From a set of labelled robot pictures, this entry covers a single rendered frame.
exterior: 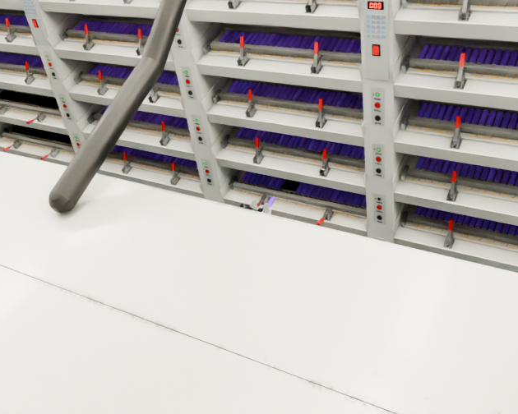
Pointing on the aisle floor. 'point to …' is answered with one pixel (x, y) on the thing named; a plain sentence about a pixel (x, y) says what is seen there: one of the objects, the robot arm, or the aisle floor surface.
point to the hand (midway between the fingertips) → (265, 209)
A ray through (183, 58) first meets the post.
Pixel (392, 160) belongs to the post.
